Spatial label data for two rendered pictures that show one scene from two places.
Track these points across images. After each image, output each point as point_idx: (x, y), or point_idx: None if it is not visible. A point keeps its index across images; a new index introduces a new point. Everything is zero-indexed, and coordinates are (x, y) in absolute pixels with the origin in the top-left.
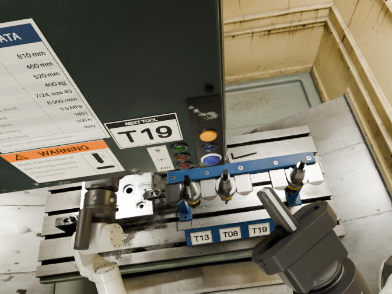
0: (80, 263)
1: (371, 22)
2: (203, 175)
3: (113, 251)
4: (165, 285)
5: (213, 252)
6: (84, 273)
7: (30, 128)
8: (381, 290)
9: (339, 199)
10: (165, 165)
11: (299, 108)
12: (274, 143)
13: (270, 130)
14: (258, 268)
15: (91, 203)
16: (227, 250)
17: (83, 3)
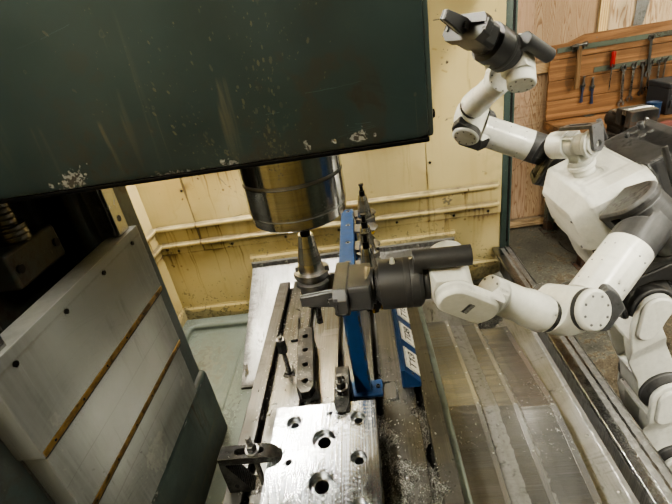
0: (489, 292)
1: (217, 188)
2: (350, 263)
3: (434, 500)
4: (479, 461)
5: (430, 359)
6: (500, 295)
7: None
8: (481, 92)
9: None
10: None
11: (231, 336)
12: (291, 306)
13: (255, 347)
14: (441, 356)
15: (400, 262)
16: (426, 346)
17: None
